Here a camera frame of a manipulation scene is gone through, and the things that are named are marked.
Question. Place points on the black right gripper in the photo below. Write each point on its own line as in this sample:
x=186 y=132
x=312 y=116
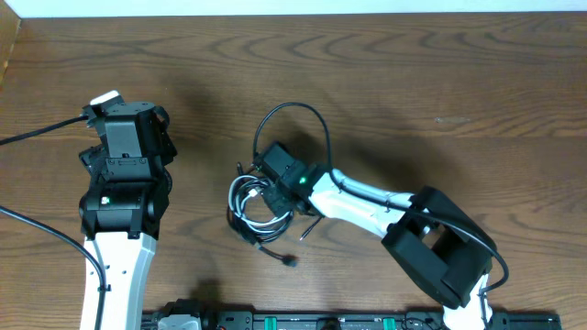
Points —
x=279 y=206

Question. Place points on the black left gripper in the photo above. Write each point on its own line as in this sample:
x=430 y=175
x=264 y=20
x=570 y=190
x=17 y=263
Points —
x=98 y=157

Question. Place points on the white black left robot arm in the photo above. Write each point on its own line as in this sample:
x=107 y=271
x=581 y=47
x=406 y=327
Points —
x=121 y=211

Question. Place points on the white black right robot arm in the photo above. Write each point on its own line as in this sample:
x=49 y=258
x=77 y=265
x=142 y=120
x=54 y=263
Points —
x=438 y=246

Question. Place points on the brown cardboard side panel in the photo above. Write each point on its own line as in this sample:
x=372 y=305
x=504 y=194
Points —
x=10 y=25

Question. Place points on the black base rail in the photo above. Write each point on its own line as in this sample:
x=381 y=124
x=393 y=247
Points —
x=196 y=315

